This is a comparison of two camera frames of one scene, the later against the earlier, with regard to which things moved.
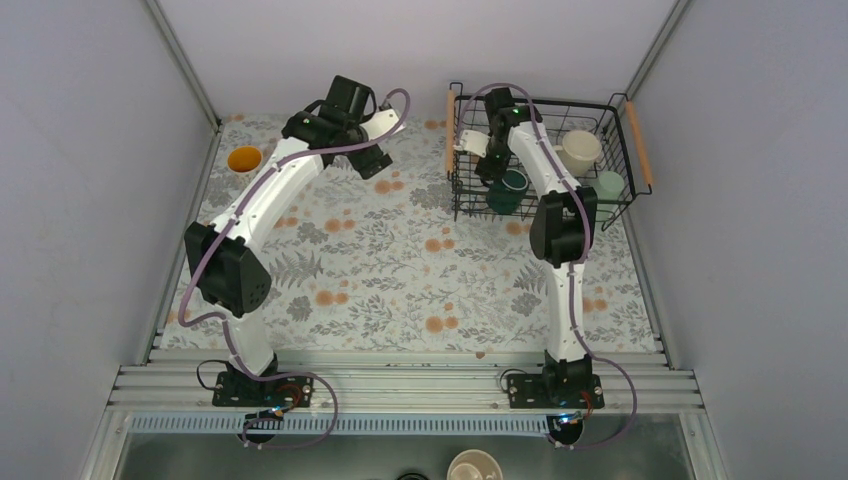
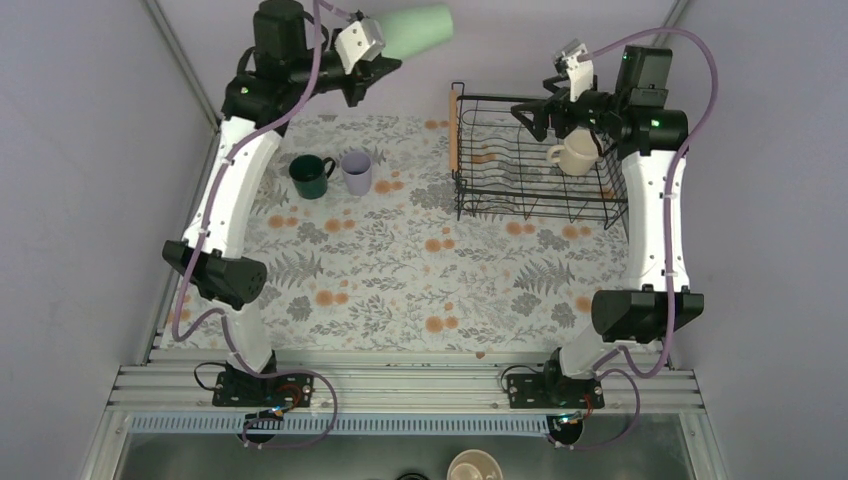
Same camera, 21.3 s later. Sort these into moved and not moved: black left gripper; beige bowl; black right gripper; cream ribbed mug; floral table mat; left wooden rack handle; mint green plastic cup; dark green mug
Moved: dark green mug; mint green plastic cup; black left gripper; black right gripper
Not moved: beige bowl; left wooden rack handle; floral table mat; cream ribbed mug
